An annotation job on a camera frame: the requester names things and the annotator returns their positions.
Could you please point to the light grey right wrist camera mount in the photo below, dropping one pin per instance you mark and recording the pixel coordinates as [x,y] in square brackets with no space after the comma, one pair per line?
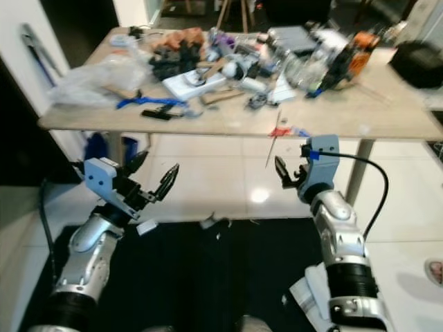
[322,173]

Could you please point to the thin dark stick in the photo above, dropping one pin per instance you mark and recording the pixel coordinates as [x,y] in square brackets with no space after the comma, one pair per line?
[273,142]

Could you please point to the white robot leg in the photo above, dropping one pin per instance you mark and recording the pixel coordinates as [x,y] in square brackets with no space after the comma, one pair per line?
[311,303]

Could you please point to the orange gloves pile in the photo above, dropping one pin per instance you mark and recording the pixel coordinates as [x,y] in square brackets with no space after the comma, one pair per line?
[178,38]

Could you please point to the grey ribbed case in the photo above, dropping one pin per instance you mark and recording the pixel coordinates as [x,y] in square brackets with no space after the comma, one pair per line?
[292,40]

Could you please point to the light wooden table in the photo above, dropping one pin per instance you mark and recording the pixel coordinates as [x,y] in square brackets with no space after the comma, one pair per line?
[325,117]

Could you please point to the black bag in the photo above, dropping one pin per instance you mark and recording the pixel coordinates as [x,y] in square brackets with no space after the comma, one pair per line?
[419,63]

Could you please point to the small black device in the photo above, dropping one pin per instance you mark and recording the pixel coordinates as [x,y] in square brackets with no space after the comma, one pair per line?
[156,115]

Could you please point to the clear plastic bag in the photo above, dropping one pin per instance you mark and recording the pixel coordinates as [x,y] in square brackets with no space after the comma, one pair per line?
[97,79]

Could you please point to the wooden stool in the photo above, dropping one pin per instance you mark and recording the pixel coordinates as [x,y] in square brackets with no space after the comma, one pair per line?
[239,12]

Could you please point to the black floor mat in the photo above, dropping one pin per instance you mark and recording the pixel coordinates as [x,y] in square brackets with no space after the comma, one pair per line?
[214,277]

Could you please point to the black gloves pile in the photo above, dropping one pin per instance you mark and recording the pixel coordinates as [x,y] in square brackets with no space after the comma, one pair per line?
[176,62]

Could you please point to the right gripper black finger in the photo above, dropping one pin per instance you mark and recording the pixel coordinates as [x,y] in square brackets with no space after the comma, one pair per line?
[283,172]

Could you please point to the white round device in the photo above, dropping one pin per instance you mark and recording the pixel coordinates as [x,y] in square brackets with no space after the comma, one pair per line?
[239,69]

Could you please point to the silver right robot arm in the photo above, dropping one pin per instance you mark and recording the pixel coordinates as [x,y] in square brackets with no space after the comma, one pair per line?
[342,228]

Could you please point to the red tape piece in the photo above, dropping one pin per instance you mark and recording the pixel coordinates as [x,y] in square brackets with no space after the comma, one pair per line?
[280,131]

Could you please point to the light grey left wrist camera mount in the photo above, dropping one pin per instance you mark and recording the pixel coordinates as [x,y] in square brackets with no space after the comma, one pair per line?
[104,180]

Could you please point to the white flat board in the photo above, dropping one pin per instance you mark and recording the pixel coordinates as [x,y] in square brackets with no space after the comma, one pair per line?
[187,86]

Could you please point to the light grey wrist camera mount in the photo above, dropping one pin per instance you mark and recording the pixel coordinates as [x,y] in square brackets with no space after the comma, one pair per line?
[104,180]
[322,173]

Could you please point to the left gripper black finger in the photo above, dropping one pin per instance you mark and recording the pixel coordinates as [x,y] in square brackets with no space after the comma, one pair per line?
[138,163]
[169,181]

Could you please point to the blue container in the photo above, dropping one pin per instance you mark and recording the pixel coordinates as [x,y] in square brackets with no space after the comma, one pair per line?
[100,149]

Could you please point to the orange and black power tool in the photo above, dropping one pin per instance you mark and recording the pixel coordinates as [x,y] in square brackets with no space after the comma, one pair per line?
[353,61]

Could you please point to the white paper scrap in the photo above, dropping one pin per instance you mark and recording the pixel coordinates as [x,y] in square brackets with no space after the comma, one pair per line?
[147,227]
[209,222]

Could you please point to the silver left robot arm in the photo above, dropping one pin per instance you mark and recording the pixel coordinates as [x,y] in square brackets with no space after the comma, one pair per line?
[93,238]

